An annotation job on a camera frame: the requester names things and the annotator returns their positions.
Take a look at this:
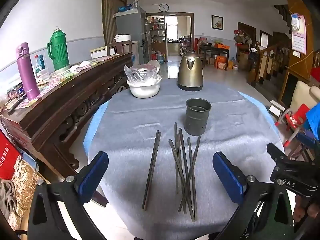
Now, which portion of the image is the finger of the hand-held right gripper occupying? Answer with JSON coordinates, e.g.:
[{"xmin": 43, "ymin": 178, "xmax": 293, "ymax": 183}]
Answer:
[{"xmin": 266, "ymin": 142, "xmax": 313, "ymax": 167}]

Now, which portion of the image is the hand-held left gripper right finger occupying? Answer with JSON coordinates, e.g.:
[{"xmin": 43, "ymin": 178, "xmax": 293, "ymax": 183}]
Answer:
[{"xmin": 212, "ymin": 151, "xmax": 295, "ymax": 240}]

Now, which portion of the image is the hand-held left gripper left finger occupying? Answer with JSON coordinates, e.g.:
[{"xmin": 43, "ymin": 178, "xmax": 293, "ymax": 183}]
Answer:
[{"xmin": 27, "ymin": 151, "xmax": 109, "ymax": 240}]

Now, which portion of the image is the pile of dark chopsticks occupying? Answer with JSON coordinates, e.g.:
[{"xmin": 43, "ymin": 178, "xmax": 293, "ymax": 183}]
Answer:
[{"xmin": 169, "ymin": 122, "xmax": 202, "ymax": 222}]

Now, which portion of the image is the dark metal chopstick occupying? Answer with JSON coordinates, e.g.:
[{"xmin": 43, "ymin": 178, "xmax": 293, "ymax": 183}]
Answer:
[
  {"xmin": 142, "ymin": 130, "xmax": 159, "ymax": 210},
  {"xmin": 144, "ymin": 132, "xmax": 162, "ymax": 210}
]

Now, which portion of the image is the grey metal utensil cup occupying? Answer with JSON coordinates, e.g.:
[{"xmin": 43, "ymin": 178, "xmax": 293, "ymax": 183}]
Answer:
[{"xmin": 185, "ymin": 98, "xmax": 212, "ymax": 136}]

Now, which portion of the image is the person's right hand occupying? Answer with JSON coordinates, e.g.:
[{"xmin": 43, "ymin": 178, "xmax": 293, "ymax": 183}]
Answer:
[{"xmin": 292, "ymin": 194, "xmax": 320, "ymax": 229}]

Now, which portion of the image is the red plastic chair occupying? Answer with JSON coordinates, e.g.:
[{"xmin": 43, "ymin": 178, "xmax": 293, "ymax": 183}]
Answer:
[{"xmin": 275, "ymin": 104, "xmax": 310, "ymax": 148}]

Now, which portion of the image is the white step stool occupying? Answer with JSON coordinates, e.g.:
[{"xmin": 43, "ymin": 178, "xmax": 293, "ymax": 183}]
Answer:
[{"xmin": 268, "ymin": 100, "xmax": 285, "ymax": 120}]

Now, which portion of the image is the blue under cloth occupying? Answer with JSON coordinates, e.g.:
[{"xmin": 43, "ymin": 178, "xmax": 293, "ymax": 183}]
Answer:
[{"xmin": 83, "ymin": 91, "xmax": 275, "ymax": 155}]

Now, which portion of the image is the cream armchair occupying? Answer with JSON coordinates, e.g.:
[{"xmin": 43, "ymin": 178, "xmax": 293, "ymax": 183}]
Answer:
[{"xmin": 287, "ymin": 81, "xmax": 320, "ymax": 120}]

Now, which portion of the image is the grey tablecloth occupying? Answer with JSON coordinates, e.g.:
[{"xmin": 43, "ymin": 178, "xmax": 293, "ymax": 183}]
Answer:
[{"xmin": 89, "ymin": 79, "xmax": 285, "ymax": 240}]

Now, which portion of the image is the carved wooden sideboard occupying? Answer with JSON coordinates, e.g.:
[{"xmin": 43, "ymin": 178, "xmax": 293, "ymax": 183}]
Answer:
[{"xmin": 0, "ymin": 52, "xmax": 133, "ymax": 178}]

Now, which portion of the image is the red printed box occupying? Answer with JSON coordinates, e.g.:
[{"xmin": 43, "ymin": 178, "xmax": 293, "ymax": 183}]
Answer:
[{"xmin": 0, "ymin": 130, "xmax": 22, "ymax": 180}]

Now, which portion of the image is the wooden stair railing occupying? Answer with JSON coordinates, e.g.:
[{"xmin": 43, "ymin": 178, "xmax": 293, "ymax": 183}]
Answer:
[{"xmin": 247, "ymin": 41, "xmax": 293, "ymax": 85}]

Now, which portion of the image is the white plastic basin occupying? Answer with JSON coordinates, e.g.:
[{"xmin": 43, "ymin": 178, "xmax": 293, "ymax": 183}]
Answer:
[{"xmin": 127, "ymin": 77, "xmax": 162, "ymax": 99}]

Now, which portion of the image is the orange box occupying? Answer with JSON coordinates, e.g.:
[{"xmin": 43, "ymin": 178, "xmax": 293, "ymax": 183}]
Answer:
[{"xmin": 216, "ymin": 55, "xmax": 227, "ymax": 70}]

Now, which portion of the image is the bronze electric kettle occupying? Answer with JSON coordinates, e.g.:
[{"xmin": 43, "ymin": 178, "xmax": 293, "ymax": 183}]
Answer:
[{"xmin": 177, "ymin": 49, "xmax": 203, "ymax": 92}]

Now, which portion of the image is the clear plastic container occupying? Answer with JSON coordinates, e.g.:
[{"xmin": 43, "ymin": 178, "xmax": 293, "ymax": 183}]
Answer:
[{"xmin": 37, "ymin": 69, "xmax": 50, "ymax": 83}]

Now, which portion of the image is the purple thermos bottle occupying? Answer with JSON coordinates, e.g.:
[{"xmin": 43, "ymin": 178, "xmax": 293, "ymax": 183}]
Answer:
[{"xmin": 16, "ymin": 42, "xmax": 40, "ymax": 101}]

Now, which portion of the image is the clear water bottle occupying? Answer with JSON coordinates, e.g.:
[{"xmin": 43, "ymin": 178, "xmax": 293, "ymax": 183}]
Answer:
[{"xmin": 34, "ymin": 54, "xmax": 46, "ymax": 79}]

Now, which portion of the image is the dark wooden table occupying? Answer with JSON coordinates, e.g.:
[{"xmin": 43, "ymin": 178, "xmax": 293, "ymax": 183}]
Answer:
[{"xmin": 199, "ymin": 42, "xmax": 230, "ymax": 67}]

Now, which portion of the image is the white chest freezer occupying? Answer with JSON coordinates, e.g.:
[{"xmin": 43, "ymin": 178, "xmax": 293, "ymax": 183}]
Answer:
[{"xmin": 90, "ymin": 46, "xmax": 108, "ymax": 59}]

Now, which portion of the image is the green thermos jug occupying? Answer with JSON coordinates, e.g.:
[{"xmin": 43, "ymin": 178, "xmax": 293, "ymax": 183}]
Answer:
[{"xmin": 47, "ymin": 28, "xmax": 71, "ymax": 72}]

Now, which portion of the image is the wooden chair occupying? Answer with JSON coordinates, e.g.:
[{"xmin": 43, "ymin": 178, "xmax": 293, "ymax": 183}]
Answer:
[{"xmin": 106, "ymin": 41, "xmax": 133, "ymax": 56}]

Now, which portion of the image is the grey refrigerator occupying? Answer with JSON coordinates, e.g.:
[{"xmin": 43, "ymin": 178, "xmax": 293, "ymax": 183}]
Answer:
[{"xmin": 115, "ymin": 7, "xmax": 147, "ymax": 65}]

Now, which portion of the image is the glass display shelf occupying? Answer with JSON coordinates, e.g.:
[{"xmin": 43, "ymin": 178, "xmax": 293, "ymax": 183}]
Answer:
[{"xmin": 146, "ymin": 12, "xmax": 166, "ymax": 55}]

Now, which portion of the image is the pink wall calendar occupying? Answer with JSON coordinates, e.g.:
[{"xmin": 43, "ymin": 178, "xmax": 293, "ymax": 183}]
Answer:
[{"xmin": 291, "ymin": 14, "xmax": 307, "ymax": 55}]

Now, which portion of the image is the framed wall picture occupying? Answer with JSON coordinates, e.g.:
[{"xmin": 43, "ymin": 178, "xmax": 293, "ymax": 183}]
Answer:
[{"xmin": 211, "ymin": 15, "xmax": 224, "ymax": 31}]

